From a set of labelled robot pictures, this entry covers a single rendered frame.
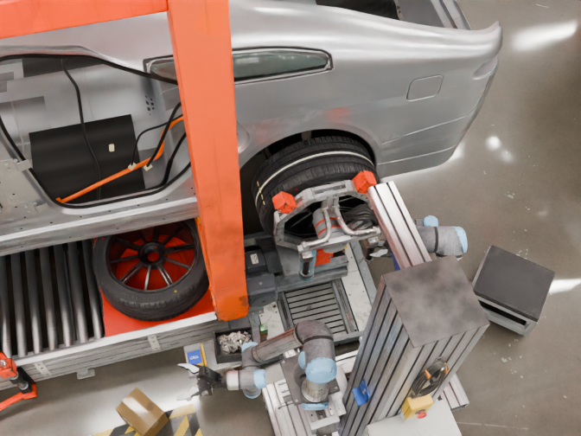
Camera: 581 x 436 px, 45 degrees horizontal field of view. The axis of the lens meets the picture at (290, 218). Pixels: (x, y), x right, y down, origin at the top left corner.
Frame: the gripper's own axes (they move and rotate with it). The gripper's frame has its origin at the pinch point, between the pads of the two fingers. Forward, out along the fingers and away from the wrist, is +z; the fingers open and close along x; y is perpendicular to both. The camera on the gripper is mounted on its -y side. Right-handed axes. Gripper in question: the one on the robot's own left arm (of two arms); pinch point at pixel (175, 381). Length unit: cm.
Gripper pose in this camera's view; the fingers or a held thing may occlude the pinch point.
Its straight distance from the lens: 287.3
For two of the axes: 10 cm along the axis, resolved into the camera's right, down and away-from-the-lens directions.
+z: -10.0, 0.5, -0.6
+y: -0.2, 6.3, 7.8
